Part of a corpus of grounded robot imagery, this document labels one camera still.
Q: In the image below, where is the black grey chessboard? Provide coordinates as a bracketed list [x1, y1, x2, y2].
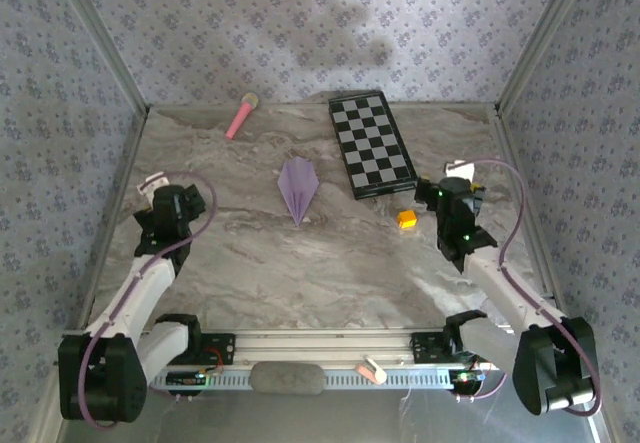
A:
[327, 90, 420, 202]

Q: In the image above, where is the aluminium mounting rail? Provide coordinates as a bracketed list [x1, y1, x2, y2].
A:
[59, 328, 519, 367]

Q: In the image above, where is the aluminium table side rail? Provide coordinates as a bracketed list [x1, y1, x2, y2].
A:
[77, 110, 151, 332]
[492, 110, 571, 329]

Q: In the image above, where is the grey slotted cable duct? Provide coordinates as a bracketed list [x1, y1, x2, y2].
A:
[149, 368, 451, 393]

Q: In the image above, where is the aluminium frame post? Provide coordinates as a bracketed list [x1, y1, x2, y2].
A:
[47, 0, 151, 119]
[494, 0, 599, 119]

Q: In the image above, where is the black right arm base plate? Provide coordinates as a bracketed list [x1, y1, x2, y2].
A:
[410, 331, 451, 364]

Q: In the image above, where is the grey oblong stone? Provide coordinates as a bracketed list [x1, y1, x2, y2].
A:
[248, 361, 327, 396]

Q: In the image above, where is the pink toy microphone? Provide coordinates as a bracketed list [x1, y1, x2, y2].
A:
[224, 91, 260, 142]

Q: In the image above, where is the lilac paper sheet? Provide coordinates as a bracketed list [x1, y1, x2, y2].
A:
[277, 156, 321, 228]

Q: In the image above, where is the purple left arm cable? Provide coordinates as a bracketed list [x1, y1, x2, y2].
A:
[79, 171, 219, 430]

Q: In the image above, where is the grey metal sheet tray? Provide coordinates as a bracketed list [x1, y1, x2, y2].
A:
[59, 387, 616, 443]

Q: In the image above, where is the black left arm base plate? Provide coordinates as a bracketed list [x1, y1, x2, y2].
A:
[192, 331, 237, 366]

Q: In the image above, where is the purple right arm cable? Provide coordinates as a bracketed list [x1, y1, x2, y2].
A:
[452, 158, 604, 418]

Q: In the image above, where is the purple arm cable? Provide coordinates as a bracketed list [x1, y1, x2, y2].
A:
[452, 158, 604, 418]
[79, 171, 219, 430]

